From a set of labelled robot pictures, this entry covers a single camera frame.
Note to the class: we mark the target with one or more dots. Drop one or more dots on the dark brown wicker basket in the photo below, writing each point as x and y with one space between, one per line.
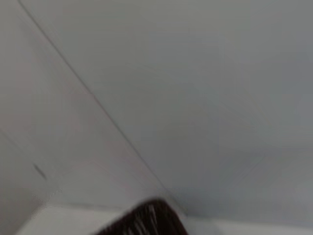
146 220

